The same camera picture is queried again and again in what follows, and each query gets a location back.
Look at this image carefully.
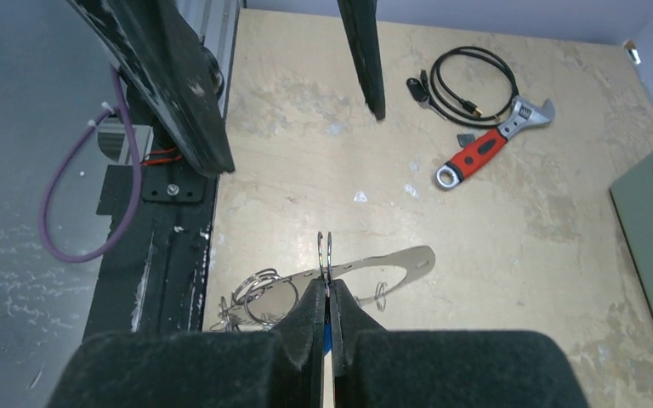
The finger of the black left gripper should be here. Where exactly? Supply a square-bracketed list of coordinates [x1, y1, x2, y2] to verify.
[337, 0, 386, 121]
[71, 0, 235, 176]

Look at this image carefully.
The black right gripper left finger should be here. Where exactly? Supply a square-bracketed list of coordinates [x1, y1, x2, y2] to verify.
[47, 280, 327, 407]

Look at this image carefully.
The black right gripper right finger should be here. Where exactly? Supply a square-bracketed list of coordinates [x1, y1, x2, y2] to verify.
[329, 280, 588, 407]

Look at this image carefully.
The key with blue tag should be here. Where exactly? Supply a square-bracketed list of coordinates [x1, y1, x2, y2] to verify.
[321, 323, 334, 408]

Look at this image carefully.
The large metal keyring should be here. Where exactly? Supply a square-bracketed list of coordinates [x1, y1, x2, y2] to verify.
[209, 233, 436, 332]

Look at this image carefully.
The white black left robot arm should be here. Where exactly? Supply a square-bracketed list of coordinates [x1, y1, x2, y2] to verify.
[70, 1, 235, 176]

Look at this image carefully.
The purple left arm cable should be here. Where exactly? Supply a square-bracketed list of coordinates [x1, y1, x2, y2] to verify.
[39, 65, 143, 264]

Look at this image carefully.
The black coiled cable left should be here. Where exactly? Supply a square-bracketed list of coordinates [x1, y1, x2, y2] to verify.
[419, 46, 520, 129]

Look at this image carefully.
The black metal base rail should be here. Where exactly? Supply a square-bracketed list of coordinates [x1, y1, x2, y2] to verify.
[83, 162, 219, 338]

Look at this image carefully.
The red handled adjustable wrench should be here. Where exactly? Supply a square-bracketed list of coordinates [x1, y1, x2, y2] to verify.
[434, 96, 556, 190]

